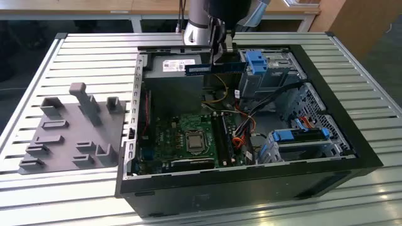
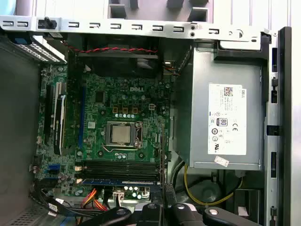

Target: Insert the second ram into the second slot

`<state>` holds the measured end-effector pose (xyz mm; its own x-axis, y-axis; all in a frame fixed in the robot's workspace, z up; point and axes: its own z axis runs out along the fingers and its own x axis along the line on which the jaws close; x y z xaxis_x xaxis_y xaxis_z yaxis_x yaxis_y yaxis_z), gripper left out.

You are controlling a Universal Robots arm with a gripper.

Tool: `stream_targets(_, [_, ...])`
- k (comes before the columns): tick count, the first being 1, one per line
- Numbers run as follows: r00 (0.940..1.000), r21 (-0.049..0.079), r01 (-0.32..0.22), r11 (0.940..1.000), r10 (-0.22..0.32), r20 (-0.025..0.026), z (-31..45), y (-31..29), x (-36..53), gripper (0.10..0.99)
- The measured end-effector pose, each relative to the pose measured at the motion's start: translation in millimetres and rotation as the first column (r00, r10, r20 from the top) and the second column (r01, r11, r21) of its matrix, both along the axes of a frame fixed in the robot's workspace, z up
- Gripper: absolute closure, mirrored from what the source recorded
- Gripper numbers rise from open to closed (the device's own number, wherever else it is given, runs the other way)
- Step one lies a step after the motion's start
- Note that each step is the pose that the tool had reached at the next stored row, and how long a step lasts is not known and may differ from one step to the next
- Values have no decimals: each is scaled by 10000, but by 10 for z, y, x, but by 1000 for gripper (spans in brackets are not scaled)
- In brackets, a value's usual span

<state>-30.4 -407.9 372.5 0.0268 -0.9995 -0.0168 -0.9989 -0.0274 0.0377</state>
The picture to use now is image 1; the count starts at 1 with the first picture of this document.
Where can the metal disk bay cage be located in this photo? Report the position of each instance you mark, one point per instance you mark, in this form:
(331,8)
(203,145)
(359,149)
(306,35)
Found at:
(314,149)
(267,82)

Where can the blue disk carrier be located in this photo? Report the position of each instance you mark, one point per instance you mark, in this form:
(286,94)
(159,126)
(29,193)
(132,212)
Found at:
(255,62)
(283,136)

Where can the black graphics card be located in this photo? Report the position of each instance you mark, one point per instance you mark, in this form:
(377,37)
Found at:
(192,164)

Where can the black open PC case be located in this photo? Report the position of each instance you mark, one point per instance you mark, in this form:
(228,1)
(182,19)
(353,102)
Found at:
(219,195)

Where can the silver CPU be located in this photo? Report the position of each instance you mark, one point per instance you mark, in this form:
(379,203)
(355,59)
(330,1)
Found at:
(194,142)

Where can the grey parts rack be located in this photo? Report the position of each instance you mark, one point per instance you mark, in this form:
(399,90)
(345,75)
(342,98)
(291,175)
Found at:
(68,141)

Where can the grey power supply unit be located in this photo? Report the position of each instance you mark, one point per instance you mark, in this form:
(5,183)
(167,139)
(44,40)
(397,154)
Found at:
(172,89)

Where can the wooden cabinet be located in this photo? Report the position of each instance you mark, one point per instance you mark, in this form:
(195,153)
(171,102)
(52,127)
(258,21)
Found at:
(354,23)

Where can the dark installed RAM stick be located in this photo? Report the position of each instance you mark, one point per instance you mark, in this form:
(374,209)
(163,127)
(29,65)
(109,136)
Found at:
(227,141)

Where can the wooden desk white frame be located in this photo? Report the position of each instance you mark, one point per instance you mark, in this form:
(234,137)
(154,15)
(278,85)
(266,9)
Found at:
(93,9)

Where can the green motherboard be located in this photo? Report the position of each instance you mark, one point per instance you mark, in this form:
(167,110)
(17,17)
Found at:
(166,128)

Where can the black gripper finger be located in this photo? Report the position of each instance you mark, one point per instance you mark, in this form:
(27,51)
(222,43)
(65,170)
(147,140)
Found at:
(230,41)
(216,42)

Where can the blue RAM stick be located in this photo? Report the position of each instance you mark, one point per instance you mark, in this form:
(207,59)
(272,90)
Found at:
(198,69)

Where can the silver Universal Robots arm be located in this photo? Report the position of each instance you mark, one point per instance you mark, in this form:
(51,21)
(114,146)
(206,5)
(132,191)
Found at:
(196,28)

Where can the black empty RAM slot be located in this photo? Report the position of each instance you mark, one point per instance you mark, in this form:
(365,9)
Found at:
(216,141)

